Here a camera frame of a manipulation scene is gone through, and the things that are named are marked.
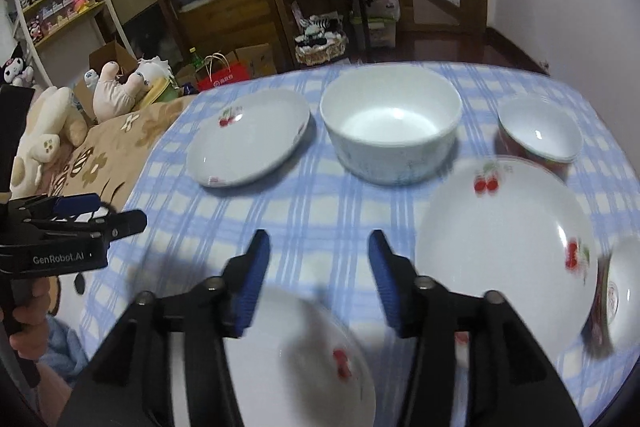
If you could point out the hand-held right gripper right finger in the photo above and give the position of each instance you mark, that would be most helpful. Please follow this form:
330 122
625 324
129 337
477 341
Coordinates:
387 287

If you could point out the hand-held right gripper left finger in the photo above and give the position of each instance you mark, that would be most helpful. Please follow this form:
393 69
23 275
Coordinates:
250 287

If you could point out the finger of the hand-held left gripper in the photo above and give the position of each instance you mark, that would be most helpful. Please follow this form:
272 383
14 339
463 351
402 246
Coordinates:
75 203
127 223

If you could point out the white cherry print plate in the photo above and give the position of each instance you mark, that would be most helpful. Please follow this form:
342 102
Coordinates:
500 247
250 142
310 357

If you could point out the large white bowl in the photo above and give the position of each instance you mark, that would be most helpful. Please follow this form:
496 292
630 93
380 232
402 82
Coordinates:
390 127

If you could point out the small red bowl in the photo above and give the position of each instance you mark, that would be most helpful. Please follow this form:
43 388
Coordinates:
540 132
620 292

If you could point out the person's left hand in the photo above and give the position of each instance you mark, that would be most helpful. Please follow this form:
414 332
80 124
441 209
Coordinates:
35 314

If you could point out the brown floral blanket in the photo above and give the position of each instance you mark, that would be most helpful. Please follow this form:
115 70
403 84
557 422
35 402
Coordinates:
120 142

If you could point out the beige plush toy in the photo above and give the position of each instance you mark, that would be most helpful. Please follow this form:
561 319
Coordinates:
47 132

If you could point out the blue plaid cloth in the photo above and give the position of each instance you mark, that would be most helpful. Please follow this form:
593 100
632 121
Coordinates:
320 217

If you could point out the yellow green plush toy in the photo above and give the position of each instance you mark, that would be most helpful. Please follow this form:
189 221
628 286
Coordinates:
165 91

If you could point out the open cardboard box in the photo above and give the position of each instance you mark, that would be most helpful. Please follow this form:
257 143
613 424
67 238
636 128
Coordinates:
112 59

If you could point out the black plush toy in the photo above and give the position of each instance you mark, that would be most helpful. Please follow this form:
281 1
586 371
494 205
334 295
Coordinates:
15 64

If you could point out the white plush toy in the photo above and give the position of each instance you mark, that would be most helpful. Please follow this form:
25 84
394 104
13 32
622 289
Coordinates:
152 72

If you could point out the red paper bag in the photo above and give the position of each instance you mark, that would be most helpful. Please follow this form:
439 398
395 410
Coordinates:
222 76

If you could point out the green bottle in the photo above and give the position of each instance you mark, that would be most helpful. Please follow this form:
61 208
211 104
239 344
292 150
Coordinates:
196 59

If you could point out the white toy shelf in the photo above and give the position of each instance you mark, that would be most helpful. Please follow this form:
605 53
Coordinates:
60 2

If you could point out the wicker basket of socks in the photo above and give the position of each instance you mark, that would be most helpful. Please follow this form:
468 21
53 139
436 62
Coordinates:
320 42

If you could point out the clear plastic storage box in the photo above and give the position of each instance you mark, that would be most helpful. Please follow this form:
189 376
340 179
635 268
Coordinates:
382 19

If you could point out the dark wall plug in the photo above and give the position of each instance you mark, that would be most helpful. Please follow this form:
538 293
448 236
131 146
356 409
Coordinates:
545 66

